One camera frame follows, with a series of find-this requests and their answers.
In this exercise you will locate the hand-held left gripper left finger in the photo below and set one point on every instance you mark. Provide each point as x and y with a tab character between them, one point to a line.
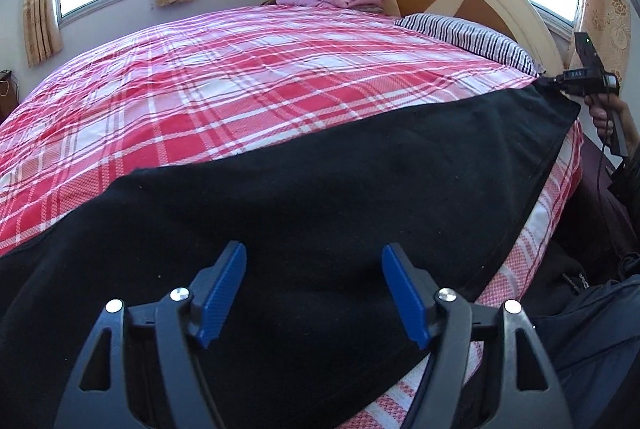
222	294

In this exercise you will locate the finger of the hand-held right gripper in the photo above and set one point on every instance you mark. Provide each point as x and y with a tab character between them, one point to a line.
552	83

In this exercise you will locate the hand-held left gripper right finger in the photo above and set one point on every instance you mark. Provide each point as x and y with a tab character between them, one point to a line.
407	294

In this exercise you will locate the black pants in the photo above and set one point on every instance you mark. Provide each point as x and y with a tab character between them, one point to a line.
300	189

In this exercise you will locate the person's right forearm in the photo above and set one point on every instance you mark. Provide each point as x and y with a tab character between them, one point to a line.
631	134

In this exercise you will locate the person's right hand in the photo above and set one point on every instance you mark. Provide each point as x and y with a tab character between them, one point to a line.
597	114

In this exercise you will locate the striped pillow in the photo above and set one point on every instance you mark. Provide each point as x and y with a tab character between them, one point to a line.
465	36

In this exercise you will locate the person's dark jacket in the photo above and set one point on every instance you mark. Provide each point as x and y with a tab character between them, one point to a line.
600	334

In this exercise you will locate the red plaid bed sheet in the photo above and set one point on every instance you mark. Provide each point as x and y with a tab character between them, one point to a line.
225	79

